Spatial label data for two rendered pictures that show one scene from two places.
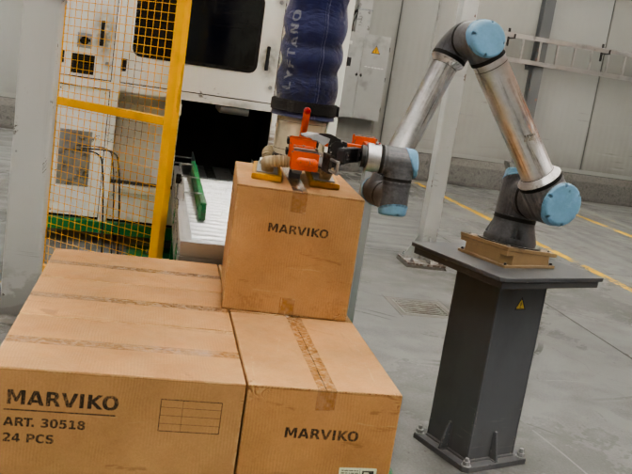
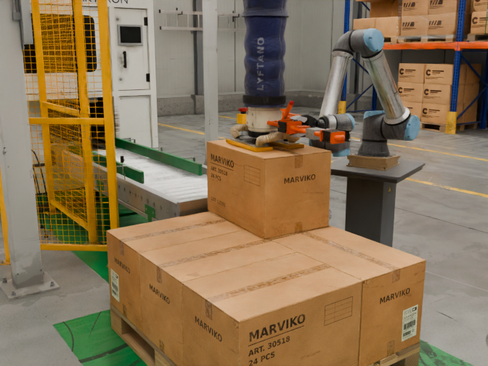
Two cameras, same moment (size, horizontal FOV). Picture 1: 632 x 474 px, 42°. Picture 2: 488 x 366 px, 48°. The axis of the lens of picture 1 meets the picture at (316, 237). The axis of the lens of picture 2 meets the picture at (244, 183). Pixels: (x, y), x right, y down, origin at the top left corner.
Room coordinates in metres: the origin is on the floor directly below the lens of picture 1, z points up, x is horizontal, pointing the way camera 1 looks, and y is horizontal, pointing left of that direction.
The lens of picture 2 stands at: (0.22, 1.35, 1.42)
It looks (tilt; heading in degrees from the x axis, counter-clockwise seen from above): 13 degrees down; 337
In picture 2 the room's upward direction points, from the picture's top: straight up
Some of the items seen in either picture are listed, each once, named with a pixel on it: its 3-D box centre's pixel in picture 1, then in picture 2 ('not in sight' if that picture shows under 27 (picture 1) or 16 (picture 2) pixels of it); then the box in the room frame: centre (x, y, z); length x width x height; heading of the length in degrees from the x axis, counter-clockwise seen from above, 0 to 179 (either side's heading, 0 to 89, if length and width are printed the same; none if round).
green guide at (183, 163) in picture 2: not in sight; (156, 152); (4.73, 0.22, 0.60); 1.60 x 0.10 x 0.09; 12
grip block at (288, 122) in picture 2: (301, 147); (290, 126); (2.60, 0.09, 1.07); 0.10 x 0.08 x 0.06; 95
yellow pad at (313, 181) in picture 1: (322, 174); (279, 139); (2.86, 0.01, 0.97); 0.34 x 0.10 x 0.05; 5
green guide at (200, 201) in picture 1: (190, 184); (94, 160); (4.62, 0.74, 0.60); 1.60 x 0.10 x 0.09; 12
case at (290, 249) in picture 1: (286, 235); (265, 182); (2.84, 0.10, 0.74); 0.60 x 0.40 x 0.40; 8
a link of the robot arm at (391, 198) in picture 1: (392, 197); (339, 144); (2.63, -0.22, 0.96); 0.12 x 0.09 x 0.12; 20
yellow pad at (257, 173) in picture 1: (267, 166); (247, 141); (2.84, 0.20, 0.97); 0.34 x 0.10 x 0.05; 5
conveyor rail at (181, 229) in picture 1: (179, 212); (105, 181); (4.26, 0.73, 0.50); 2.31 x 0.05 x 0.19; 12
